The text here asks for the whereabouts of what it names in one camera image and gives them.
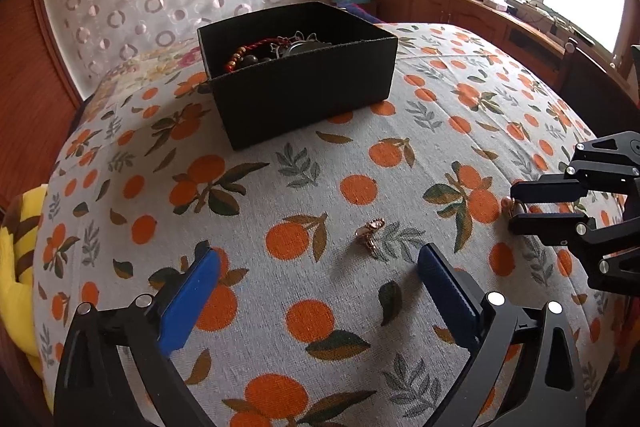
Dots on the wooden side cabinet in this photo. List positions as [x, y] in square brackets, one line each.
[585, 85]

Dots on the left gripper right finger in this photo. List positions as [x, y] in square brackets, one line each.
[546, 388]

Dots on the silver bangle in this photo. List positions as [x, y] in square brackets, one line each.
[297, 44]

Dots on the floral quilt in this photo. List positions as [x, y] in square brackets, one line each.
[132, 75]

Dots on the orange print bedsheet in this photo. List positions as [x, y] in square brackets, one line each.
[318, 318]

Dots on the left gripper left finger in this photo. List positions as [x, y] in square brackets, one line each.
[91, 387]

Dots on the black jewelry box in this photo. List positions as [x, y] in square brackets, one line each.
[259, 97]

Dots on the dark blue blanket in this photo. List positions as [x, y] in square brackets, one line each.
[358, 11]

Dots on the red wooden wardrobe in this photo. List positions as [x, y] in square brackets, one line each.
[38, 98]

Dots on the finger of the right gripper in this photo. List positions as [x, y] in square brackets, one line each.
[555, 226]
[550, 189]

